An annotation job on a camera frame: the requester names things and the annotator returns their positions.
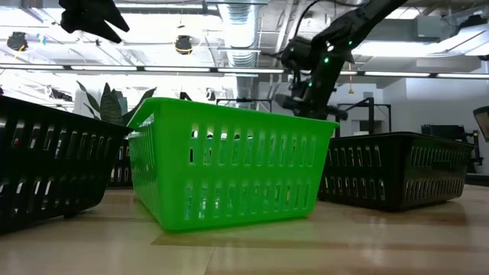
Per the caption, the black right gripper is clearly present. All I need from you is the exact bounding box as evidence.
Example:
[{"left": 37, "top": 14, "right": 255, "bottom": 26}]
[{"left": 275, "top": 51, "right": 349, "bottom": 120}]

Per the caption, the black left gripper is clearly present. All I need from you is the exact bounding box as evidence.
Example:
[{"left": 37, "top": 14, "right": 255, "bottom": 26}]
[{"left": 59, "top": 0, "right": 130, "bottom": 44}]

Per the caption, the green plastic slotted basket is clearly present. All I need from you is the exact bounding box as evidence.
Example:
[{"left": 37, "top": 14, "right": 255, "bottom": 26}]
[{"left": 127, "top": 96, "right": 340, "bottom": 233}]

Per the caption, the black ceiling fixture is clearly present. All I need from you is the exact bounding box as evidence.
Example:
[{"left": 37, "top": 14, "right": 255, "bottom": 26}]
[
  {"left": 174, "top": 34, "right": 193, "bottom": 56},
  {"left": 6, "top": 31, "right": 29, "bottom": 52}
]

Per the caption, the green snake plant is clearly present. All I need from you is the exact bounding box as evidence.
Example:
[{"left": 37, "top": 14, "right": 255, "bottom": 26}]
[{"left": 75, "top": 79, "right": 158, "bottom": 128}]

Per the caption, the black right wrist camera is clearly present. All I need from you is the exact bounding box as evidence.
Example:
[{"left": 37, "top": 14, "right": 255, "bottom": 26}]
[{"left": 281, "top": 35, "right": 319, "bottom": 73}]

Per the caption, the silver spiral ceiling duct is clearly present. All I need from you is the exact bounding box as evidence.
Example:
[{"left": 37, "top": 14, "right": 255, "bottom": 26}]
[{"left": 216, "top": 0, "right": 268, "bottom": 99}]

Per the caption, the black aluminium rig frame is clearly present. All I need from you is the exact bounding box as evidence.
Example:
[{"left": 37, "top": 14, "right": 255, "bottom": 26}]
[{"left": 465, "top": 172, "right": 489, "bottom": 187}]

